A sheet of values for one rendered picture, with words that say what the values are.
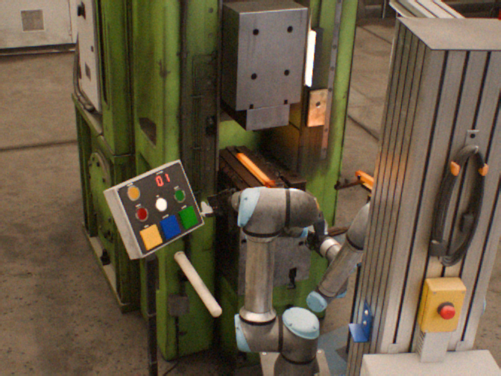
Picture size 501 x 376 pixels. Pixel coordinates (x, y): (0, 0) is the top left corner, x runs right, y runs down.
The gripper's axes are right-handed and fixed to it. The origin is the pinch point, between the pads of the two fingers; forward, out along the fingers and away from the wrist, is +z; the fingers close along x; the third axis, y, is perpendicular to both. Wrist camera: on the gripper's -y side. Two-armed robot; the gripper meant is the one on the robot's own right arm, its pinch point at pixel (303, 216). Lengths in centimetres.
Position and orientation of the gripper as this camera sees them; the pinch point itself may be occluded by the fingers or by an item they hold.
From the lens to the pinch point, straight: 283.3
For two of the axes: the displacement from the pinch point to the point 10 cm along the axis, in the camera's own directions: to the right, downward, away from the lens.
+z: -4.3, -4.4, 7.9
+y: -0.4, 8.8, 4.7
